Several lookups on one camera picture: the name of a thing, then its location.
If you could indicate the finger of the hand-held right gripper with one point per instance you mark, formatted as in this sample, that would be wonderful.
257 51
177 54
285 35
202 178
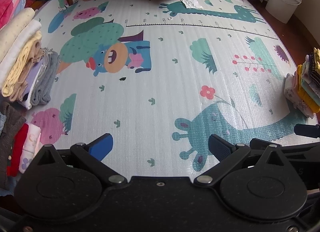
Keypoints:
307 131
260 142

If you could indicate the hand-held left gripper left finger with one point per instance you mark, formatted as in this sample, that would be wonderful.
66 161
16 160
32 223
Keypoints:
101 147

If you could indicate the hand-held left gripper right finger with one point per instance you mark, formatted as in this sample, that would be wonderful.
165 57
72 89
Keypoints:
220 147

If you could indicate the stack of colourful folded clothes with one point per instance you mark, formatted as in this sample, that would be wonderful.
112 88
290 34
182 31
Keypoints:
305 89

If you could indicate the stack of pale folded clothes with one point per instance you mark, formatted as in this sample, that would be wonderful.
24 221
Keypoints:
22 47

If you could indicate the cartoon animal play mat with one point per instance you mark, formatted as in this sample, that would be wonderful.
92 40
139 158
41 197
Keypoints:
162 72

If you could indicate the white paper sheet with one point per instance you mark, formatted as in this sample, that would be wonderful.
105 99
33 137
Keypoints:
188 3

